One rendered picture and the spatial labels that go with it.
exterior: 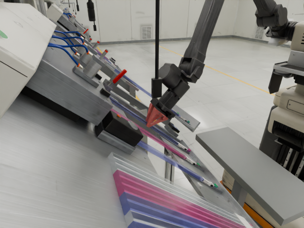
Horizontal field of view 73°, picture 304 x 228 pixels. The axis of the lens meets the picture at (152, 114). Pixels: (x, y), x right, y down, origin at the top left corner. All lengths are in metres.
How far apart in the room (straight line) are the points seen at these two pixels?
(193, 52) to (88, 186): 0.59
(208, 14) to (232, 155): 0.70
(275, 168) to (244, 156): 0.14
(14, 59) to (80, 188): 0.14
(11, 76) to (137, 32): 8.32
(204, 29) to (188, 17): 8.56
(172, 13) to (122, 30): 2.10
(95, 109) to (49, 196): 0.19
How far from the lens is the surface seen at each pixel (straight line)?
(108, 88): 0.71
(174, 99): 0.71
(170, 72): 0.66
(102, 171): 0.30
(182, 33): 9.25
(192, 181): 0.61
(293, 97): 1.23
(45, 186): 0.22
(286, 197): 1.04
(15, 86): 0.21
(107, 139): 0.38
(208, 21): 0.78
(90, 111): 0.36
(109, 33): 8.26
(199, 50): 0.74
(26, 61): 0.21
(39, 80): 0.35
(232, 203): 0.76
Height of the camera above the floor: 1.28
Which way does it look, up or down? 28 degrees down
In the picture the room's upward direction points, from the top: straight up
